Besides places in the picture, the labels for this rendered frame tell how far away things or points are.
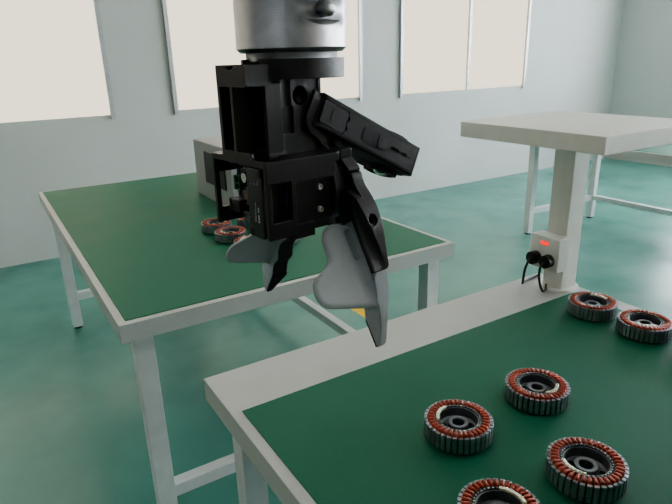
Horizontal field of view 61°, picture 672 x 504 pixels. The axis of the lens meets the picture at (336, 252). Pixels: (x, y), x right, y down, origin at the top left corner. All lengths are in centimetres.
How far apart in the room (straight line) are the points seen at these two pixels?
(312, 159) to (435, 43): 562
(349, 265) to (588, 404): 81
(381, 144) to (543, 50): 674
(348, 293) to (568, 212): 120
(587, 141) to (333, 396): 67
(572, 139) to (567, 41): 631
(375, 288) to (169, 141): 435
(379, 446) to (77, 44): 394
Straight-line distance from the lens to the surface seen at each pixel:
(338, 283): 39
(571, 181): 153
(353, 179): 40
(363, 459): 96
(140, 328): 150
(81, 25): 456
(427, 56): 593
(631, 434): 110
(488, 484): 88
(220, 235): 200
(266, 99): 38
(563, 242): 153
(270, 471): 97
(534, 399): 108
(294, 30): 38
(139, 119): 463
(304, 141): 40
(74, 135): 456
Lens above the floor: 135
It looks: 19 degrees down
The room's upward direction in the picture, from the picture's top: 2 degrees counter-clockwise
